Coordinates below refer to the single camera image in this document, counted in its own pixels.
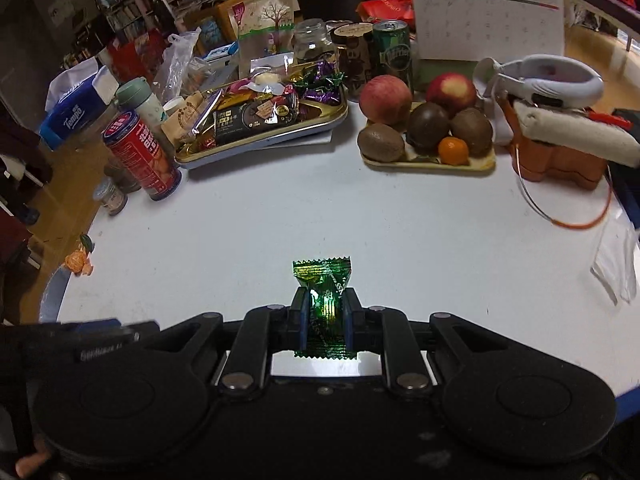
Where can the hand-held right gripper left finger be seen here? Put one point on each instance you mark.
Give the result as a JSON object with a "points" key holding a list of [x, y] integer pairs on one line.
{"points": [[303, 320]]}

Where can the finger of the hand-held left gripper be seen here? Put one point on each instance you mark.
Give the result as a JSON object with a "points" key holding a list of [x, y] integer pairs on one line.
{"points": [[100, 329]]}

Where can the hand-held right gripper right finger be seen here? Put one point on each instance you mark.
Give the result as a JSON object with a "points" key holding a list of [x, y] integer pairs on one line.
{"points": [[349, 325]]}

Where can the green foil candy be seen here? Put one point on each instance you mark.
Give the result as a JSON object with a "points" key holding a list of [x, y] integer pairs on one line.
{"points": [[322, 280]]}

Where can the person's left hand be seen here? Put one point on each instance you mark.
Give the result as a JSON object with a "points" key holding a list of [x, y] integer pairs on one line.
{"points": [[32, 465]]}

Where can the orange peel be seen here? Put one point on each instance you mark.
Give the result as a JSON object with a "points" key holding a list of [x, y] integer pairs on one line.
{"points": [[77, 262]]}

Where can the small grey-lid jar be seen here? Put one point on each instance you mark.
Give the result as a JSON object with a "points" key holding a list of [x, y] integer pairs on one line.
{"points": [[111, 197]]}

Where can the brown glass jar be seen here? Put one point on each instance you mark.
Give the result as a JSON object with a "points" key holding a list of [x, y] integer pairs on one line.
{"points": [[117, 175]]}

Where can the beige fruit tray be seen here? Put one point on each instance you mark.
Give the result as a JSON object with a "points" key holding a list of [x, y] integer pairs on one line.
{"points": [[425, 167]]}

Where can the red tin can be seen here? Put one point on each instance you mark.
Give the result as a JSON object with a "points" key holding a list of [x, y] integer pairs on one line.
{"points": [[142, 157]]}

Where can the white flat tray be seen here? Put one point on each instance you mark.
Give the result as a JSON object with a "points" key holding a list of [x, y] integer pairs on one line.
{"points": [[300, 141]]}

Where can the brown kiwi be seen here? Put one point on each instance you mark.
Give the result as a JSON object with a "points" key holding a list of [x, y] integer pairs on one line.
{"points": [[472, 130], [380, 143]]}

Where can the small tangerine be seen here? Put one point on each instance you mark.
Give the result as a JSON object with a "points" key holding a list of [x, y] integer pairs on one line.
{"points": [[453, 151]]}

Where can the gold tray of sweets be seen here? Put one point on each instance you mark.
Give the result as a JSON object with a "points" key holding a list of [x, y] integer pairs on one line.
{"points": [[320, 117]]}

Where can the black chocolate box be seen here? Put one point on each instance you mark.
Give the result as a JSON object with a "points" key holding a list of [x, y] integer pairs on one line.
{"points": [[255, 121]]}

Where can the dark passion fruit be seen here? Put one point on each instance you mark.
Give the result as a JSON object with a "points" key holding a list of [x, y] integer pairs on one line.
{"points": [[427, 127]]}

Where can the blue tissue box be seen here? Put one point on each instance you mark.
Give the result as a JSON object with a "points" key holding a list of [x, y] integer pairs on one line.
{"points": [[72, 112]]}

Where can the red apple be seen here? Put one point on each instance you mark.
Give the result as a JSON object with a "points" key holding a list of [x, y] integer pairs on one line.
{"points": [[385, 100], [452, 92]]}

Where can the beige snack packet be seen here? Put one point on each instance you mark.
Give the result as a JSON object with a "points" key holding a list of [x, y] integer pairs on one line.
{"points": [[187, 117]]}

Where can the green-lid tumbler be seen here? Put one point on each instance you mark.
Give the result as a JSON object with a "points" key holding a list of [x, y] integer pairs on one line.
{"points": [[142, 100]]}

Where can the purple wrapped candies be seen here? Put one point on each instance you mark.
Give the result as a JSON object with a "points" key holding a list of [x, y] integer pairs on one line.
{"points": [[320, 80]]}

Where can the orange box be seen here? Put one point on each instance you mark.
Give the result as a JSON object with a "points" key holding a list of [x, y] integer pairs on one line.
{"points": [[555, 170]]}

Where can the brown paper cup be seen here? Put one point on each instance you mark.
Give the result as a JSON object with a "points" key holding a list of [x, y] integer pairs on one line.
{"points": [[352, 60]]}

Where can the green drink can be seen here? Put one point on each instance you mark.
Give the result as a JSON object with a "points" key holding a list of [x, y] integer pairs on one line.
{"points": [[394, 55]]}

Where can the clear plastic wrapper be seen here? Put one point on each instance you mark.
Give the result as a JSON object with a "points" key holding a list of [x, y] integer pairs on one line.
{"points": [[617, 260]]}

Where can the clear glass jar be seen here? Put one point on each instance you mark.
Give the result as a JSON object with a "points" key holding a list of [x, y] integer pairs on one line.
{"points": [[314, 42]]}

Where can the clear plastic bag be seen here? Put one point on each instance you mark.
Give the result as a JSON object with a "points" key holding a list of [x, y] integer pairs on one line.
{"points": [[180, 62]]}

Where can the small blue box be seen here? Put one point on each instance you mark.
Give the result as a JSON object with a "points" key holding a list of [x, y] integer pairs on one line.
{"points": [[222, 51]]}

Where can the cream cloth roll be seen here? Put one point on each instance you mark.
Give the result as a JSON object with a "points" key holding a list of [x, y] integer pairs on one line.
{"points": [[575, 135]]}

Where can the tree print zip bag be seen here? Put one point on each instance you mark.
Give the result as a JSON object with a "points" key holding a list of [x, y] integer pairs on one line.
{"points": [[265, 20]]}

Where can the black leather chair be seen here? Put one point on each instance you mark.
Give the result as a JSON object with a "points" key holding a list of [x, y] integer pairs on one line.
{"points": [[627, 175]]}

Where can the red gift bag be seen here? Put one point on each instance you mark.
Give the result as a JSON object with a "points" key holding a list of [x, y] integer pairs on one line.
{"points": [[385, 10]]}

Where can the yellow side table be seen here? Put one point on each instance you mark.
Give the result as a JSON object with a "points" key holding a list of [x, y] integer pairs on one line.
{"points": [[215, 15]]}

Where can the white desk calendar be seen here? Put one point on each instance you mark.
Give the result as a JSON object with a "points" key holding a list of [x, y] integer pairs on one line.
{"points": [[490, 25]]}

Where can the bookshelf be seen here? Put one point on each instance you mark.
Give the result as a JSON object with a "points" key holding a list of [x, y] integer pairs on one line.
{"points": [[145, 0]]}

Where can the wooden bench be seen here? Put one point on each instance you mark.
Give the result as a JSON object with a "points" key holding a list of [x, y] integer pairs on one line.
{"points": [[605, 10]]}

